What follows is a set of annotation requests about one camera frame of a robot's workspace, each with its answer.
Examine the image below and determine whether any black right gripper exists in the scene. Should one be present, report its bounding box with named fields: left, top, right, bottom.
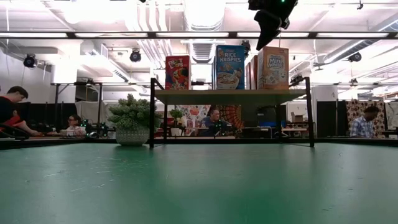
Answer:
left=248, top=0, right=299, bottom=51

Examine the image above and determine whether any red Froot Loops cereal box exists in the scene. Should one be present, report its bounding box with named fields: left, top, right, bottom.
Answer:
left=165, top=55, right=192, bottom=90

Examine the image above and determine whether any orange patterned tapestry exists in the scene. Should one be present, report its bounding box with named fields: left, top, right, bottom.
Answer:
left=219, top=104, right=245, bottom=130

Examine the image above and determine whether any cardboard box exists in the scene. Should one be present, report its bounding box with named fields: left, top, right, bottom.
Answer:
left=290, top=111, right=306, bottom=124

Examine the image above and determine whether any person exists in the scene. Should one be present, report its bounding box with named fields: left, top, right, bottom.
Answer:
left=0, top=86, right=43, bottom=138
left=65, top=114, right=86, bottom=137
left=349, top=105, right=381, bottom=139
left=198, top=108, right=233, bottom=138

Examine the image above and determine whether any brown patterned curtain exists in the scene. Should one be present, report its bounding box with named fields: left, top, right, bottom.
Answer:
left=345, top=98, right=386, bottom=139

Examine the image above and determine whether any small plant in white pot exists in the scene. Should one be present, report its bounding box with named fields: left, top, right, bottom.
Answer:
left=169, top=108, right=184, bottom=137

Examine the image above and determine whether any green potted plant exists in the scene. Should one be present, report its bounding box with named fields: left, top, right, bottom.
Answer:
left=108, top=93, right=162, bottom=147

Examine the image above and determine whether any green table mat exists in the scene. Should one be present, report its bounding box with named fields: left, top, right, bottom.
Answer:
left=0, top=142, right=398, bottom=224

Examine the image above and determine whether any background robot with green lights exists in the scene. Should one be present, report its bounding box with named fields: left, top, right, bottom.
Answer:
left=77, top=119, right=109, bottom=138

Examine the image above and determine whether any white cloth cover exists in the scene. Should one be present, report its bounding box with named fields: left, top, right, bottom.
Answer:
left=74, top=100, right=109, bottom=125

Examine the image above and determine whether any white ceiling air duct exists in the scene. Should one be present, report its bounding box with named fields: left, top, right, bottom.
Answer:
left=182, top=0, right=228, bottom=65

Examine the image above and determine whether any wooden shelf with black frame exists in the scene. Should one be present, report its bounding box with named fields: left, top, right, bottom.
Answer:
left=150, top=77, right=315, bottom=149

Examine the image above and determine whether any black table frame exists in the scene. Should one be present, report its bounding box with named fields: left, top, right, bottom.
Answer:
left=0, top=136, right=398, bottom=150

